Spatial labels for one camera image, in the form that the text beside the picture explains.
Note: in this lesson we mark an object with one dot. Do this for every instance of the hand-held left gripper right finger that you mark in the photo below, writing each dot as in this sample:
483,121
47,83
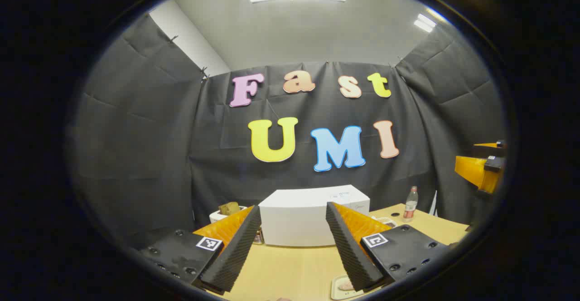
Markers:
349,251

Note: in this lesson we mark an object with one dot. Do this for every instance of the white toaster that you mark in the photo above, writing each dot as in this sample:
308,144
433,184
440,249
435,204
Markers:
215,216

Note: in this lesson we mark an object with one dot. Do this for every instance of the clear plastic water bottle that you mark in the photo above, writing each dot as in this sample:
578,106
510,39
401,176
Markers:
410,206

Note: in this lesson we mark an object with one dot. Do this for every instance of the white microwave oven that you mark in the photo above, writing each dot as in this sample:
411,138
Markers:
294,215

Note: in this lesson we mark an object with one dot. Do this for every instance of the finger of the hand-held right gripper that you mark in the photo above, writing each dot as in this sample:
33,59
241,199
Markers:
489,149
476,169

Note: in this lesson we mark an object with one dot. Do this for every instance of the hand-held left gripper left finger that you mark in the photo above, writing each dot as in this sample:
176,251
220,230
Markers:
235,255

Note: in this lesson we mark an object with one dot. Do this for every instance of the brown bread slice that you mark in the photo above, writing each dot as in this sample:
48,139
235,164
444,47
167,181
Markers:
229,208

